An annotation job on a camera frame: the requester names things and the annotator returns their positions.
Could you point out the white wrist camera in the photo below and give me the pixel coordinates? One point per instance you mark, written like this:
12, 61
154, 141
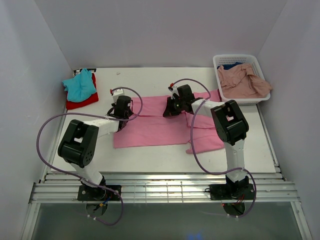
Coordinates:
174, 91
116, 93

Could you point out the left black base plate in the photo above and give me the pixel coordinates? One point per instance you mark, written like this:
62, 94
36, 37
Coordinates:
86, 193

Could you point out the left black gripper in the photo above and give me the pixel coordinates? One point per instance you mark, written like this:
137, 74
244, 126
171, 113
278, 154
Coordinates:
129, 112

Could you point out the beige t shirt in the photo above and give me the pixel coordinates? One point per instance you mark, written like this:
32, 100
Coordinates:
240, 82

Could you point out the blue t shirt in basket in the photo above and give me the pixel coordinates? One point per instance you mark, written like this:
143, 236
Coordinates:
229, 66

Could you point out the pink t shirt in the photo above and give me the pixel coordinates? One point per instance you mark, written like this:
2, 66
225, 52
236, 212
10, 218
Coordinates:
150, 128

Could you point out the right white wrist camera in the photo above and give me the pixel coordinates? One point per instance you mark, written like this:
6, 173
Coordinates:
174, 91

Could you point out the aluminium frame rail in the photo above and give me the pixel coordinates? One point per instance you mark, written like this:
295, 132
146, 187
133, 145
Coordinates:
161, 188

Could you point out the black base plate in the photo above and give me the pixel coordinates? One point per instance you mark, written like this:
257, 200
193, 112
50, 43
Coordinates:
86, 193
224, 192

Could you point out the white plastic basket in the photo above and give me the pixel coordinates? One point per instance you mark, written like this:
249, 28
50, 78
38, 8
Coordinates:
243, 58

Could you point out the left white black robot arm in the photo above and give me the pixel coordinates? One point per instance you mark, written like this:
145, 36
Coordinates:
79, 141

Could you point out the teal folded t shirt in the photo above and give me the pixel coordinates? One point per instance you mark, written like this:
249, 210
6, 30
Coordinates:
80, 87

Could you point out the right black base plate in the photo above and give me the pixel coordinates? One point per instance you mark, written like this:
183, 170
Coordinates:
224, 192

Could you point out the red folded t shirt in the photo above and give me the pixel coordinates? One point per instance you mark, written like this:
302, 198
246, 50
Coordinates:
94, 98

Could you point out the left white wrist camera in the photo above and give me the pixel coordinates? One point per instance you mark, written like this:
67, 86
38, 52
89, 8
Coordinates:
116, 93

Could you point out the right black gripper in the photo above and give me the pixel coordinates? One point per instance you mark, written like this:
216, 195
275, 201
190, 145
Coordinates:
169, 111

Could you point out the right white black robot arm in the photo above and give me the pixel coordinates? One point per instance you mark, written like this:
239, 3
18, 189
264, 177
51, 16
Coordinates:
231, 127

